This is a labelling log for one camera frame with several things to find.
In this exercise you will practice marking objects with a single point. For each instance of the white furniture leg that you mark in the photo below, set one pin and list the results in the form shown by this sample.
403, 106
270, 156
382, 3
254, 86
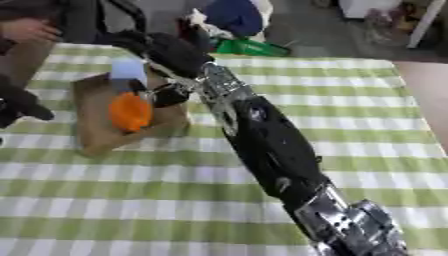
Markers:
424, 25

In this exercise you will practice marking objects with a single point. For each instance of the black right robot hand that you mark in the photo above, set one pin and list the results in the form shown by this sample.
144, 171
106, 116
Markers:
175, 55

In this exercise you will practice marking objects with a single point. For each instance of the light blue block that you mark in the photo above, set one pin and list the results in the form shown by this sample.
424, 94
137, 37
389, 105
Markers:
128, 71

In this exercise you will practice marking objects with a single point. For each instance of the blue bag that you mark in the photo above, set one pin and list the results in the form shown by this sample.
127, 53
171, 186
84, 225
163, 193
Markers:
233, 15

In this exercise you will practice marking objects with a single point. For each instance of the person's hand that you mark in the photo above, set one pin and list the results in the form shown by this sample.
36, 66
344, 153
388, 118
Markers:
29, 30

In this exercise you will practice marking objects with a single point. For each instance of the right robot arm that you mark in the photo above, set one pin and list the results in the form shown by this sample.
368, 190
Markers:
271, 143

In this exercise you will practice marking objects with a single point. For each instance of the green plastic object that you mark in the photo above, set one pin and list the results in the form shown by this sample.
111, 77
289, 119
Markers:
251, 47

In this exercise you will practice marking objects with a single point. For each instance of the tan cardboard box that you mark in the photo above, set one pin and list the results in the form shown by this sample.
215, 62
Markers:
96, 133

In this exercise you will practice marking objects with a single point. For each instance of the person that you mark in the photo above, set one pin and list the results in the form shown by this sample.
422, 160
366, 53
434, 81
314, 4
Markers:
76, 16

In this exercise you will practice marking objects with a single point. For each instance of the orange toy fruit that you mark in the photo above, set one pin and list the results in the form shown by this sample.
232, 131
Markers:
130, 111

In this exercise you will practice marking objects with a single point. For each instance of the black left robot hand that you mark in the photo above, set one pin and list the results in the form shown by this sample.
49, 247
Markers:
20, 105

